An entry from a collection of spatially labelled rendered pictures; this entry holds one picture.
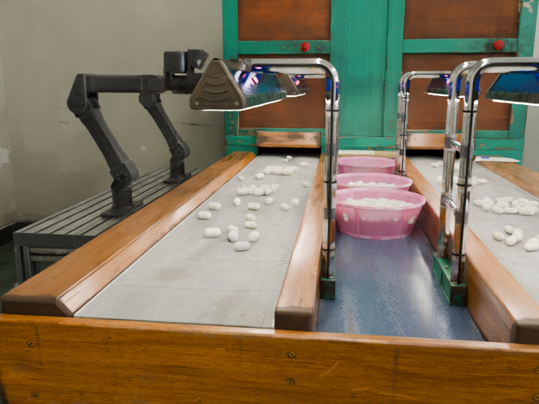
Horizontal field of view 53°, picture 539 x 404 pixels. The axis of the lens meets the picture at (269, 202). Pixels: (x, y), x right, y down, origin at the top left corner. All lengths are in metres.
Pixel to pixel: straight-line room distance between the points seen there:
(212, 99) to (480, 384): 0.53
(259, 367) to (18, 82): 3.50
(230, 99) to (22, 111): 3.37
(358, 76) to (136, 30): 1.71
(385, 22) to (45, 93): 2.39
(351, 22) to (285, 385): 1.97
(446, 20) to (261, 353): 2.03
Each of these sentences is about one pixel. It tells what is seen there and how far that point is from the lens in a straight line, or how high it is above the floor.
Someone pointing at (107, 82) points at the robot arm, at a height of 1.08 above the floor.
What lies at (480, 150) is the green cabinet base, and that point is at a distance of 2.60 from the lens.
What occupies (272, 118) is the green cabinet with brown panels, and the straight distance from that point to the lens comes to 2.54.
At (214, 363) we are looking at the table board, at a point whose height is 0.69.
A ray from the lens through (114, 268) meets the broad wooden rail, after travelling 1.01.
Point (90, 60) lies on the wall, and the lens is 3.83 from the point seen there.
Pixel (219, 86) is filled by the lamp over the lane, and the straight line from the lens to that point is 0.78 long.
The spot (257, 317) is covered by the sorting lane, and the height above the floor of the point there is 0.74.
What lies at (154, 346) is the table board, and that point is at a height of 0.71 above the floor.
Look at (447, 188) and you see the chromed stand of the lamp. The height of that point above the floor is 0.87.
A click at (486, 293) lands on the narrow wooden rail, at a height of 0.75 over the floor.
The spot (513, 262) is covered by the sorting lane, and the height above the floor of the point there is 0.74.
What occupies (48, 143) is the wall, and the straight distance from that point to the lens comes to 4.02.
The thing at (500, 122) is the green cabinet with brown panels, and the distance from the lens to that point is 2.62.
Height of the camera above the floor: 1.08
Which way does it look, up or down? 12 degrees down
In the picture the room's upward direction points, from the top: straight up
